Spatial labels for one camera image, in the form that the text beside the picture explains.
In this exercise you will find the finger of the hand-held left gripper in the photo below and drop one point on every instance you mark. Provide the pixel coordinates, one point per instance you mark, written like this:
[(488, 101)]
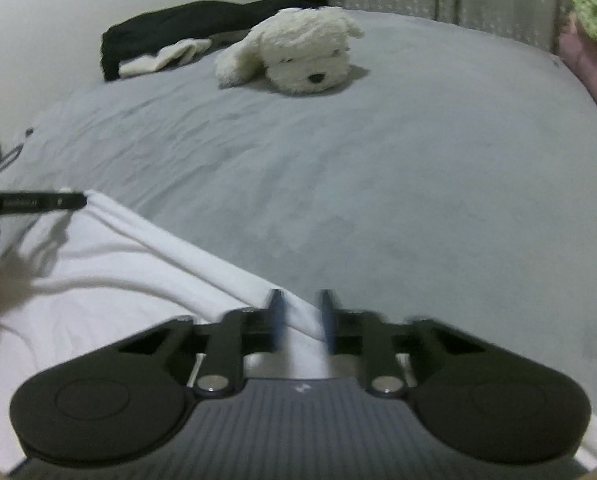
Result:
[(28, 203)]

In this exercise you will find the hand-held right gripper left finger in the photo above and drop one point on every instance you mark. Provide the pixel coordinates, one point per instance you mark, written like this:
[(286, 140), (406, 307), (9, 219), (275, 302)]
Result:
[(277, 320)]

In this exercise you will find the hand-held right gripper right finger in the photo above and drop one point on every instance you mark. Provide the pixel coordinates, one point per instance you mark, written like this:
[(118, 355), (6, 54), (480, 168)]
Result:
[(327, 320)]

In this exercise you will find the white shirt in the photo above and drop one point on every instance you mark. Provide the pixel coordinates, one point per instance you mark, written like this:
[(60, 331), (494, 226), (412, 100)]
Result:
[(103, 280)]

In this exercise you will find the cream cloth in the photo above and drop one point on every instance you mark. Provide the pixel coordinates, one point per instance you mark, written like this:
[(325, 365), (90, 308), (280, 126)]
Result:
[(163, 57)]

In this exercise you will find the white plush dog toy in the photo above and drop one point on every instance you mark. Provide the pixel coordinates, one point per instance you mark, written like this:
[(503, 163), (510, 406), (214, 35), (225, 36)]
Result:
[(298, 50)]

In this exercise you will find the pink folded quilt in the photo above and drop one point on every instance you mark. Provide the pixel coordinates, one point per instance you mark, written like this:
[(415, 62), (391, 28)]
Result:
[(588, 70)]

